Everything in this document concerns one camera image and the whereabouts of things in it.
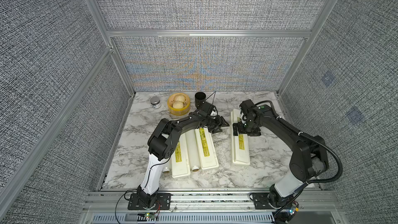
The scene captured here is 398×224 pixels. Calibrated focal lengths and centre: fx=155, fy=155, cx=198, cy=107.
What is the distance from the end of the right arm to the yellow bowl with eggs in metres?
0.38

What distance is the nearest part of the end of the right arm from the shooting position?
0.73 metres

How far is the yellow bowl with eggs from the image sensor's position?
106 cm

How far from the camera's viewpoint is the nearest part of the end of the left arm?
0.84 metres
